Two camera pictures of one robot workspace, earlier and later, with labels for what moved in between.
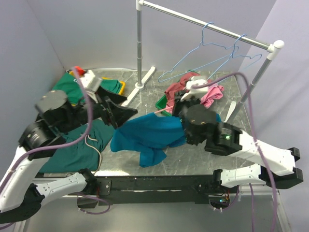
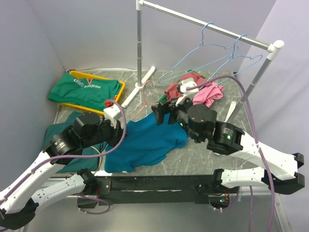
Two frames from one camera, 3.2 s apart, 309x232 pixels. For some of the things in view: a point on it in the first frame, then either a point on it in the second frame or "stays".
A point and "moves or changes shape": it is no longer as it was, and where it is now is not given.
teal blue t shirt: (148, 137) moves or changes shape
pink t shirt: (215, 92) stays
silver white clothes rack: (272, 47) stays
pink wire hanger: (166, 108) moves or changes shape
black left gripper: (118, 114) -> (116, 134)
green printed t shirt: (68, 85) stays
